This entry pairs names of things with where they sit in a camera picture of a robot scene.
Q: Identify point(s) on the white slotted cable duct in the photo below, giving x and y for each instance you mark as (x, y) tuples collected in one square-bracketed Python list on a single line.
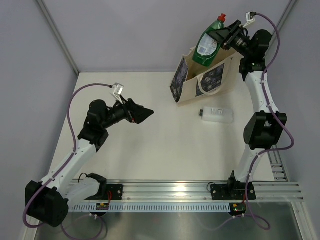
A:
[(151, 207)]

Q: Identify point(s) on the clear bottle black cap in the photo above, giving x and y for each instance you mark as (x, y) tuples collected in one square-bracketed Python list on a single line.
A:
[(217, 115)]

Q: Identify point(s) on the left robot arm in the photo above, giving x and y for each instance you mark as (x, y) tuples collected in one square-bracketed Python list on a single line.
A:
[(50, 199)]

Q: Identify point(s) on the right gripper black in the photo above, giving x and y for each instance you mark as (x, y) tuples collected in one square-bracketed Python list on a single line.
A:
[(226, 35)]

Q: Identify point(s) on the aluminium front rail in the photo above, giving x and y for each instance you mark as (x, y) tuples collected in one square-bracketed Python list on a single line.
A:
[(162, 191)]

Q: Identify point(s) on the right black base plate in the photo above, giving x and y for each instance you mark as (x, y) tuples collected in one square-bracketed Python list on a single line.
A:
[(227, 192)]

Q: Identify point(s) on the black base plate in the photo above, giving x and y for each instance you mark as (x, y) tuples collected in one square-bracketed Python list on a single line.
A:
[(114, 192), (227, 192)]

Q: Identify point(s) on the green bottle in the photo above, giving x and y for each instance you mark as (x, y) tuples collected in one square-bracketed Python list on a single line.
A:
[(207, 48)]

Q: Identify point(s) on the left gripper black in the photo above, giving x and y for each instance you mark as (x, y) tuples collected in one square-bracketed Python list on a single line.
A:
[(133, 112)]

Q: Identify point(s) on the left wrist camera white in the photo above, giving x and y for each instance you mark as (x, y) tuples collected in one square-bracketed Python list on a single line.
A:
[(116, 92)]

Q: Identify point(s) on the canvas tote bag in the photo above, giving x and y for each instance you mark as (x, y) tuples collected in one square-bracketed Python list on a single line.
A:
[(193, 81)]

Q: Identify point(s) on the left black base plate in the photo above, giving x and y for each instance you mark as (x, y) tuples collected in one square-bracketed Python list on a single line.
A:
[(114, 192)]

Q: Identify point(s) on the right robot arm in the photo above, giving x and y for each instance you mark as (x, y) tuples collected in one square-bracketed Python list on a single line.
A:
[(265, 127)]

